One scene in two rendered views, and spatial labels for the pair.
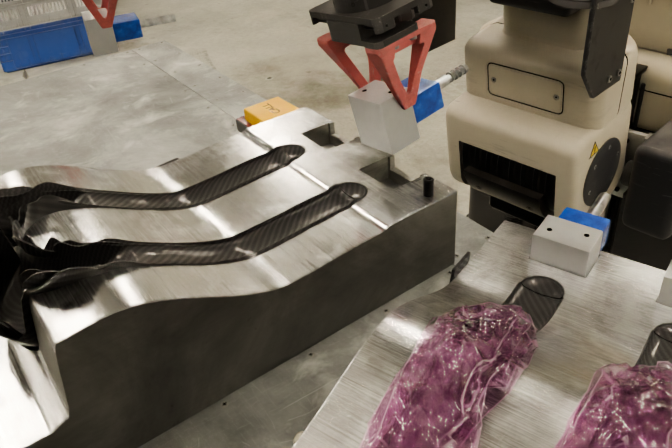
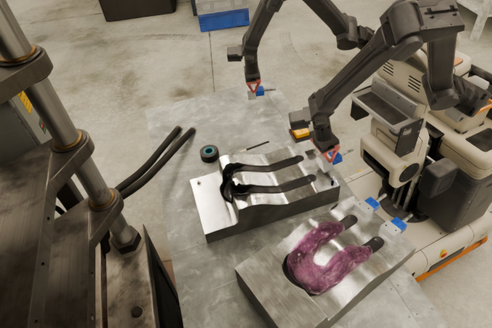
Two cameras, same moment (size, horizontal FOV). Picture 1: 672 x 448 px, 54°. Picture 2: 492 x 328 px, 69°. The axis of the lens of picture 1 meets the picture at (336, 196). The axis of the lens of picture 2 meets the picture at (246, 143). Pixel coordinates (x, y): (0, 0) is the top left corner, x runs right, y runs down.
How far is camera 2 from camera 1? 0.73 m
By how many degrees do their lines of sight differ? 19
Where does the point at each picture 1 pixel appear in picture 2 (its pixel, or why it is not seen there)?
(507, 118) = (378, 148)
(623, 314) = (368, 231)
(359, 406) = (296, 237)
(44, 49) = (218, 23)
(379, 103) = (322, 161)
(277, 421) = (280, 232)
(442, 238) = (334, 195)
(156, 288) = (259, 200)
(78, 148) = (239, 129)
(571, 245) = (362, 210)
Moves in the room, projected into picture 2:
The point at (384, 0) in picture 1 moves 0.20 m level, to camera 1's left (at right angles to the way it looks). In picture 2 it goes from (326, 140) to (267, 132)
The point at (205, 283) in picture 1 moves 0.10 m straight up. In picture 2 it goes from (270, 200) to (269, 180)
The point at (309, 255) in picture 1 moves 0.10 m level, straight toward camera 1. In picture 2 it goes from (296, 195) to (292, 219)
